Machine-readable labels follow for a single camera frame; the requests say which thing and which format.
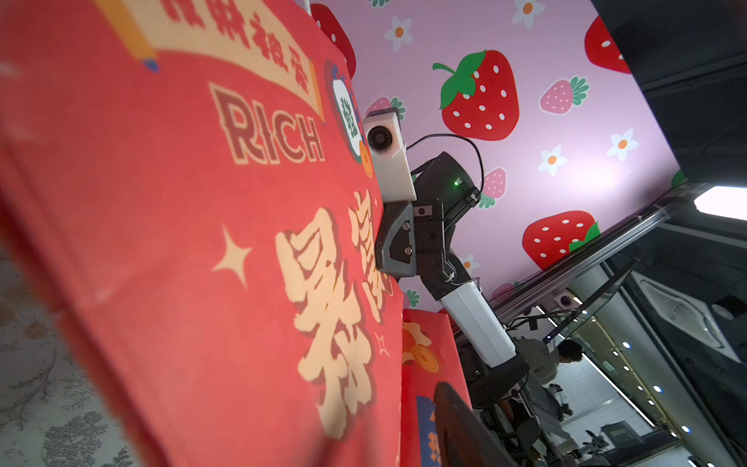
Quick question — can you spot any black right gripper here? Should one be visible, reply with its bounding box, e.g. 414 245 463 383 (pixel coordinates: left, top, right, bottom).
375 202 417 279

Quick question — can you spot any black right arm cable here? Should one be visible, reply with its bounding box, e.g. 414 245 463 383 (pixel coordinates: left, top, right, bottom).
405 133 486 194

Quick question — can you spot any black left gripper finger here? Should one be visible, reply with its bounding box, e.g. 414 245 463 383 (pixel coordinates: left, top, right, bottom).
434 383 517 467

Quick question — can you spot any red paper bag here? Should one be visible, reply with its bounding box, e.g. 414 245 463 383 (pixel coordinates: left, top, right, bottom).
1 1 455 466

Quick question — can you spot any person in beige shirt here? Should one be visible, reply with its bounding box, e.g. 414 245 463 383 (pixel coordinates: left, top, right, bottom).
516 339 584 385

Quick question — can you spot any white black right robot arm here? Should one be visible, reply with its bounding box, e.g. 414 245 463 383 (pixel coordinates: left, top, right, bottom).
375 152 528 410

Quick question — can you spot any silver aluminium corner post right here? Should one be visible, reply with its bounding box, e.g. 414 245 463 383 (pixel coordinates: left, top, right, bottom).
489 182 712 319

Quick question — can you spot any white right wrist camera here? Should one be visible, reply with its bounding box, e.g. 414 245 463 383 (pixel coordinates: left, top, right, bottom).
362 107 416 204

